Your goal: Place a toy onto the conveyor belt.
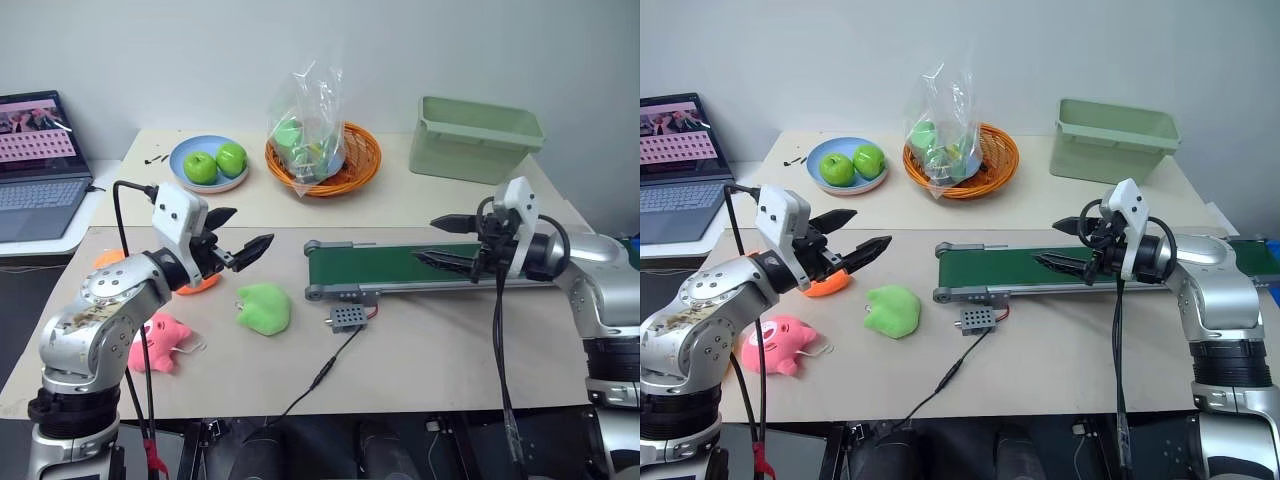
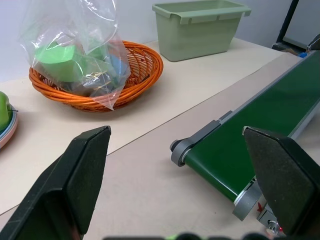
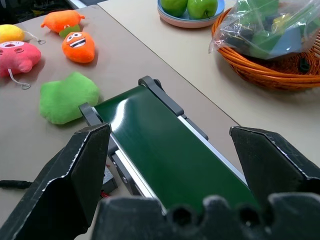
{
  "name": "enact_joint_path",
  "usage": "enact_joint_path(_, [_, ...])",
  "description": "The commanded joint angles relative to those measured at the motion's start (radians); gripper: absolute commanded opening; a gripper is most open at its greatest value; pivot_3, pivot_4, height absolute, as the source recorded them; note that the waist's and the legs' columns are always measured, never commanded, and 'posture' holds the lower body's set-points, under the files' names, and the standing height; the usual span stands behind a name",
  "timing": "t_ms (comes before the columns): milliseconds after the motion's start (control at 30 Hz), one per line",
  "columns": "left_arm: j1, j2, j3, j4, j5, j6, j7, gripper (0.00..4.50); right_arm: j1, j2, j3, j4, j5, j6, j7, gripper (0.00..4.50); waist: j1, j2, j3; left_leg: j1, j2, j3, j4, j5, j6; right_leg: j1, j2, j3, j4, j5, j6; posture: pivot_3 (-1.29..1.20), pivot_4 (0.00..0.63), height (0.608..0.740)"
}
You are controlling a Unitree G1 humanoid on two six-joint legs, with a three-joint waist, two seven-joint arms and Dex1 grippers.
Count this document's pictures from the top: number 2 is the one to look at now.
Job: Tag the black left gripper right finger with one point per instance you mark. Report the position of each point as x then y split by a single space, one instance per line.
285 180

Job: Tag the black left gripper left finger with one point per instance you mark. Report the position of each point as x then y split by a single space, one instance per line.
62 185

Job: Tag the green conveyor belt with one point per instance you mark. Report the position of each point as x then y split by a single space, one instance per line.
252 135

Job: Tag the pink and blue plates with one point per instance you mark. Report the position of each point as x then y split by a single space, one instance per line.
7 132

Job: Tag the green apple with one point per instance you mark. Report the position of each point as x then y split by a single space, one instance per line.
3 112

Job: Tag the orange wicker basket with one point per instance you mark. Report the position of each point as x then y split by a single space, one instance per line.
140 82

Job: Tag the clear plastic bag with toys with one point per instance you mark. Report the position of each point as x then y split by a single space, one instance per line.
75 55

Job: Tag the sage green plastic bin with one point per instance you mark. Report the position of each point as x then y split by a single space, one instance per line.
200 30

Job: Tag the black metal frame post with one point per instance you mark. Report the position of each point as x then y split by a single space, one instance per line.
287 22

